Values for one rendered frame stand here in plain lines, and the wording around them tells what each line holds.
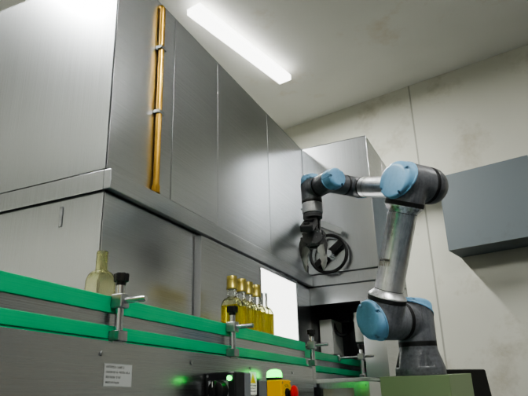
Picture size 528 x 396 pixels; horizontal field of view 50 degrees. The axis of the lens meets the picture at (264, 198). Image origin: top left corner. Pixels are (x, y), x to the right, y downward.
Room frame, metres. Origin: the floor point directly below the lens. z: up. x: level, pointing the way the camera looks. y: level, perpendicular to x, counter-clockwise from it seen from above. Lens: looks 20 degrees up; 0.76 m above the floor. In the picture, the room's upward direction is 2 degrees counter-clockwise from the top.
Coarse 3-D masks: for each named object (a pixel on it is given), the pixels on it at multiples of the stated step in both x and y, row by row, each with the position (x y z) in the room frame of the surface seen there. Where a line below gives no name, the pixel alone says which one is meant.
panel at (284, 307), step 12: (264, 276) 2.35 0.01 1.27; (276, 276) 2.47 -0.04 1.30; (264, 288) 2.35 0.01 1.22; (276, 288) 2.46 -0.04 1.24; (288, 288) 2.60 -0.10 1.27; (276, 300) 2.46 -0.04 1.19; (288, 300) 2.59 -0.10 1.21; (276, 312) 2.45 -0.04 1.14; (288, 312) 2.59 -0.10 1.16; (276, 324) 2.45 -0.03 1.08; (288, 324) 2.58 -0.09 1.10; (288, 336) 2.57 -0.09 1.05
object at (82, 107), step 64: (64, 0) 1.55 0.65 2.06; (128, 0) 1.50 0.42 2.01; (0, 64) 1.66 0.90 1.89; (64, 64) 1.54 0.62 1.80; (128, 64) 1.52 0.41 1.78; (192, 64) 1.86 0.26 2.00; (0, 128) 1.64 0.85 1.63; (64, 128) 1.52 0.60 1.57; (128, 128) 1.53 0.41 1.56; (192, 128) 1.87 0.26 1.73; (256, 128) 2.38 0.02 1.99; (0, 192) 1.62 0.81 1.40; (64, 192) 1.51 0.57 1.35; (128, 192) 1.51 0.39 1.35; (192, 192) 1.87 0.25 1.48; (256, 192) 2.36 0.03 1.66; (0, 256) 1.61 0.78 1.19; (64, 256) 1.50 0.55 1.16; (128, 256) 1.56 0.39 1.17; (192, 256) 1.88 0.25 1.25; (256, 256) 2.30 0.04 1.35
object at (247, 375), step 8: (208, 376) 1.35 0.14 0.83; (216, 376) 1.34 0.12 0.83; (224, 376) 1.34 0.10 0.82; (232, 376) 1.32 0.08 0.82; (240, 376) 1.35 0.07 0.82; (248, 376) 1.39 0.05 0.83; (208, 384) 1.35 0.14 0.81; (232, 384) 1.33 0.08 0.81; (240, 384) 1.35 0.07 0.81; (248, 384) 1.38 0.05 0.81; (232, 392) 1.33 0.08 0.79; (240, 392) 1.35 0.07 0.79; (248, 392) 1.38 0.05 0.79
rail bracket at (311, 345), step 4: (308, 332) 2.04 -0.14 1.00; (312, 332) 2.03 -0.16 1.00; (312, 336) 2.04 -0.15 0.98; (312, 340) 2.04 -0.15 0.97; (308, 344) 2.04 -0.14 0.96; (312, 344) 2.03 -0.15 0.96; (316, 344) 2.03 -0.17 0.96; (320, 344) 2.02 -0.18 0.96; (324, 344) 2.02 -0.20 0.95; (308, 348) 2.04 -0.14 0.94; (312, 348) 2.03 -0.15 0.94; (316, 348) 2.04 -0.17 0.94; (312, 352) 2.04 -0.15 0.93; (312, 356) 2.04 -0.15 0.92; (312, 360) 2.03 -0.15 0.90; (316, 360) 2.04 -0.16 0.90; (312, 364) 2.03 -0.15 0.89; (316, 364) 2.04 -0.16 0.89
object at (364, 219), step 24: (336, 144) 2.85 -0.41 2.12; (360, 144) 2.79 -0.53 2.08; (312, 168) 2.91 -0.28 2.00; (360, 168) 2.80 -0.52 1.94; (384, 168) 3.17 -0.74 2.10; (336, 216) 2.86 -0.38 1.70; (360, 216) 2.81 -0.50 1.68; (384, 216) 3.03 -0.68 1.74; (360, 240) 2.81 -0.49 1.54; (360, 264) 2.82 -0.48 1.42; (312, 288) 2.93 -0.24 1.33; (336, 288) 2.87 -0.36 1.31; (360, 288) 2.82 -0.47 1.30; (336, 312) 3.19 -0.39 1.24
